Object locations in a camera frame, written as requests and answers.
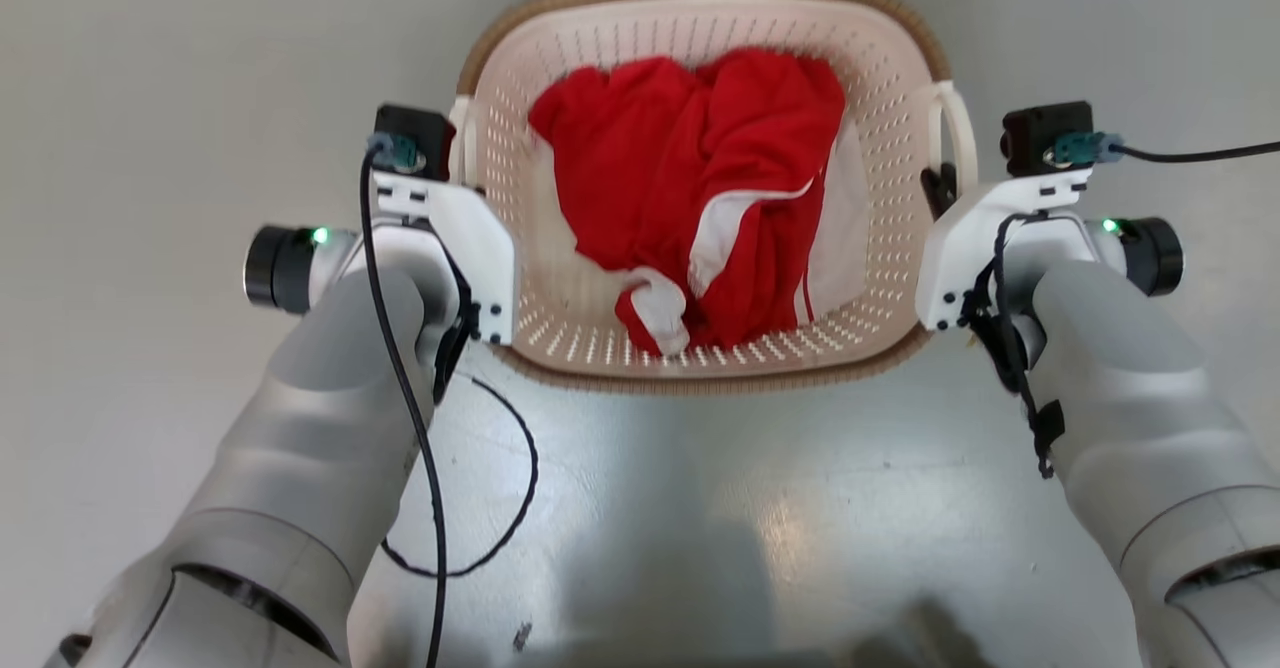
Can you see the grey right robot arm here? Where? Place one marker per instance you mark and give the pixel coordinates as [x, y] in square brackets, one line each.
[1130, 398]

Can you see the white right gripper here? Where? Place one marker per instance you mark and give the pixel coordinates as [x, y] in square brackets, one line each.
[960, 248]

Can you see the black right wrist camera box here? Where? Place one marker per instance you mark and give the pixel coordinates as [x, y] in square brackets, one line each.
[1040, 133]

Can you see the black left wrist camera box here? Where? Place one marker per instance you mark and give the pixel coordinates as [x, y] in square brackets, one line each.
[425, 128]

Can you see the beige plastic laundry basket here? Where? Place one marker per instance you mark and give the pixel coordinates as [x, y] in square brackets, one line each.
[890, 98]

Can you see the red garment with white stripes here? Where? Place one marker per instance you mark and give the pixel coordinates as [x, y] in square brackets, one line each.
[650, 168]

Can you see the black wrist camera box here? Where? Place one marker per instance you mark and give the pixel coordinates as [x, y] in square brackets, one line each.
[425, 128]
[1040, 133]

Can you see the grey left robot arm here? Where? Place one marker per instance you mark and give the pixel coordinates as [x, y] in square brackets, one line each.
[320, 428]

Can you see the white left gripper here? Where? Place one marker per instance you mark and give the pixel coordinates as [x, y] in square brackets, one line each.
[480, 248]

